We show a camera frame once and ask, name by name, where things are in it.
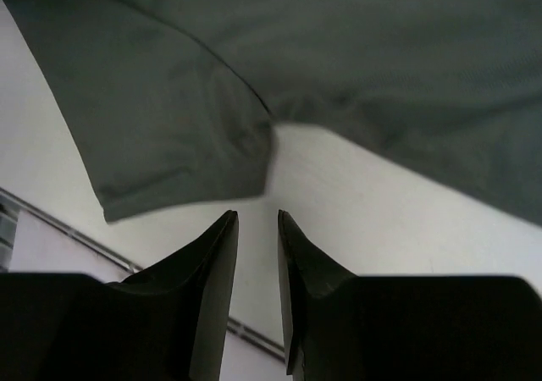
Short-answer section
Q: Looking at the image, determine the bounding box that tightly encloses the dark grey t-shirt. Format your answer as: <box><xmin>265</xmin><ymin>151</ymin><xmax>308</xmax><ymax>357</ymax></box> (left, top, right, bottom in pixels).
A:
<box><xmin>3</xmin><ymin>0</ymin><xmax>541</xmax><ymax>224</ymax></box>

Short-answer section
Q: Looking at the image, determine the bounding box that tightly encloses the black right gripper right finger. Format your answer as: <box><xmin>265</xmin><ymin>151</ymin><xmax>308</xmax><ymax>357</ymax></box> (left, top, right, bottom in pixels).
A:
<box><xmin>278</xmin><ymin>211</ymin><xmax>541</xmax><ymax>380</ymax></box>

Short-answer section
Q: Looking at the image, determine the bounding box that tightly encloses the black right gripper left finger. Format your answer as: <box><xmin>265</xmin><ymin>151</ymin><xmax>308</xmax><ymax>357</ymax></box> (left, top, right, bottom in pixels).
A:
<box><xmin>1</xmin><ymin>211</ymin><xmax>239</xmax><ymax>380</ymax></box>

